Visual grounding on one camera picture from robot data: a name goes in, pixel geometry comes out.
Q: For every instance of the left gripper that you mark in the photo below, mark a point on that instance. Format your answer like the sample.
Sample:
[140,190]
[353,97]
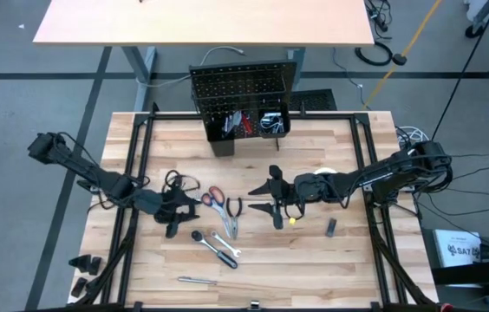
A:
[168,208]

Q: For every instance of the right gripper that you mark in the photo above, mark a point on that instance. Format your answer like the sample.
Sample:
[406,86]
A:
[305,190]

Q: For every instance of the silver metal peg hook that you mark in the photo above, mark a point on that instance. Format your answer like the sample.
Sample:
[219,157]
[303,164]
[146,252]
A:
[277,125]
[267,123]

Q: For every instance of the black pegboard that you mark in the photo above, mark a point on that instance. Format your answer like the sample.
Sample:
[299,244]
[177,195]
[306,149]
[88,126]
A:
[236,86]

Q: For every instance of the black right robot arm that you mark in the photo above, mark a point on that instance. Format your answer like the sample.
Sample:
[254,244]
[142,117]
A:
[383,175]

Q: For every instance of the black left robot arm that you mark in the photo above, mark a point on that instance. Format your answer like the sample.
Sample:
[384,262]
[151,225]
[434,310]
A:
[97,175]

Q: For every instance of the red and blue scissors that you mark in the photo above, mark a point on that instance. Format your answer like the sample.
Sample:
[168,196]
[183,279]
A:
[223,215]

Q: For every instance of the silver combination wrench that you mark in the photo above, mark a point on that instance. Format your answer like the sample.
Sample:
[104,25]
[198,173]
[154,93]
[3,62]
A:
[225,243]

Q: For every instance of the wide black pegboard bin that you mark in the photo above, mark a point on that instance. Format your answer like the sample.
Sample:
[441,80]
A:
[274,135]

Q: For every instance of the white tape roll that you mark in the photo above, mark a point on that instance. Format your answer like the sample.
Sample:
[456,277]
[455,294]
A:
[324,170]

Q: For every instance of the tall black pegboard bin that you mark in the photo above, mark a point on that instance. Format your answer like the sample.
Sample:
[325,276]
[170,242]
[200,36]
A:
[223,145]

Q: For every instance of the dark grey rectangular block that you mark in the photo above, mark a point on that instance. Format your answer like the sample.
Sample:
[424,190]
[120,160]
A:
[331,227]

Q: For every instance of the slim silver pen-shaped tool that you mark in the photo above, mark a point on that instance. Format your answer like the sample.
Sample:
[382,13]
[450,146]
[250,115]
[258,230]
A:
[197,280]

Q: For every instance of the black perforated panel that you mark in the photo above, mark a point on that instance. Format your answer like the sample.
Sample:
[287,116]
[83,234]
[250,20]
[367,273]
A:
[316,100]

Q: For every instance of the light wooden desk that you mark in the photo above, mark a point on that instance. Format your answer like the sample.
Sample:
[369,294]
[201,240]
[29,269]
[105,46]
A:
[205,21]

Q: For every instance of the white printed box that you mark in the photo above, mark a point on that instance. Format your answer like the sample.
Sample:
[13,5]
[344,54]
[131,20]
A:
[457,249]

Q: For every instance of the black equipment cart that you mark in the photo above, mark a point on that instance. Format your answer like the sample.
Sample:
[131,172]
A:
[478,275]

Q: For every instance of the black aluminium table frame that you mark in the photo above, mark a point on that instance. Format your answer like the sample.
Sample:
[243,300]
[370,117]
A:
[314,116]

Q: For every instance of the small silver black-faced camera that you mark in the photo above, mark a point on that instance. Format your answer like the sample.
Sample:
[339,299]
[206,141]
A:
[254,305]

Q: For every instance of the black plastic bracket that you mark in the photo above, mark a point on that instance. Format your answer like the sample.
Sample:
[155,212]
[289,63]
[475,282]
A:
[79,287]
[95,266]
[80,263]

